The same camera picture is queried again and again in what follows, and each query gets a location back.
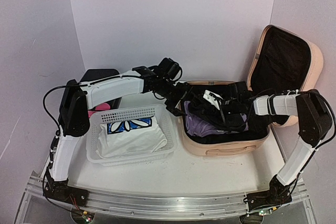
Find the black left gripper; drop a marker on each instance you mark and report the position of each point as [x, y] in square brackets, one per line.
[185, 88]

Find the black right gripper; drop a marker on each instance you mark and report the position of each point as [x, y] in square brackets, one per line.
[224, 118]

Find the pink hard-shell suitcase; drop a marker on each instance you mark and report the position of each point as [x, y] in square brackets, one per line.
[283, 61]

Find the white t-shirt blue print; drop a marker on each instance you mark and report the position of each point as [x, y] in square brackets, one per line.
[130, 138]

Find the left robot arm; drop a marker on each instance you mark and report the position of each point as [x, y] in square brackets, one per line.
[79, 97]

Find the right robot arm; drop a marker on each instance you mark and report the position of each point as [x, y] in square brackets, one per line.
[316, 128]

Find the black folded garment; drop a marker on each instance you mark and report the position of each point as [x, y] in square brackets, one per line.
[258, 125]

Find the purple garment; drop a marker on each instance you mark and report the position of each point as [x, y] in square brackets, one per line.
[203, 119]

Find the white perforated plastic basket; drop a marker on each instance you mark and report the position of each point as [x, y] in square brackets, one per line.
[163, 119]

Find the black pink drawer organizer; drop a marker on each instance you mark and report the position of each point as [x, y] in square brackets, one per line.
[101, 95]

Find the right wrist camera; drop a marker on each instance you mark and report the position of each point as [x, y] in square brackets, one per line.
[213, 98]

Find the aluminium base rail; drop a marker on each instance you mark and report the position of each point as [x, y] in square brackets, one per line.
[37, 205]

